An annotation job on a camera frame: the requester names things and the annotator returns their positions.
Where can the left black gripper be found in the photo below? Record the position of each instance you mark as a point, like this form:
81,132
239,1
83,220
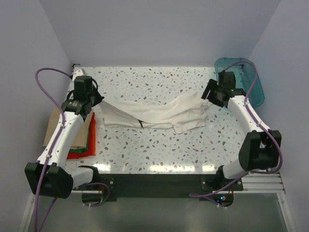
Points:
99,97

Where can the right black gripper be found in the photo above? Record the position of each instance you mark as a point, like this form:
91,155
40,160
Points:
211,85

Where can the white t shirt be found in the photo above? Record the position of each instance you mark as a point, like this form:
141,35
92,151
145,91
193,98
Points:
184,113

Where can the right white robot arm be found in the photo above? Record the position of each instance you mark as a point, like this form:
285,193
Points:
260,150

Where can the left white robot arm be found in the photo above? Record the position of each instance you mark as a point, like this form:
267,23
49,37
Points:
47,176

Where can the folded beige t shirt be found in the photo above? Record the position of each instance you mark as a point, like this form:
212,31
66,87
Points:
80,140

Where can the folded orange t shirt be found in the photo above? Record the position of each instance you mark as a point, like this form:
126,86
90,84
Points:
91,139

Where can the folded green t shirt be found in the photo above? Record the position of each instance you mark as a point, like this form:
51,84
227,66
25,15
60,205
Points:
81,149

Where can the folded red t shirt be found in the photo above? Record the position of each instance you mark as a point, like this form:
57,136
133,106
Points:
73,155

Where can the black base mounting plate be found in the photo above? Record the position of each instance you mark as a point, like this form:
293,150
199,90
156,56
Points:
110,187

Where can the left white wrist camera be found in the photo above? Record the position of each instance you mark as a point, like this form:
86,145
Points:
79,72

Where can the aluminium frame rail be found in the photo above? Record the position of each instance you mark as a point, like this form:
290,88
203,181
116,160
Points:
263,183

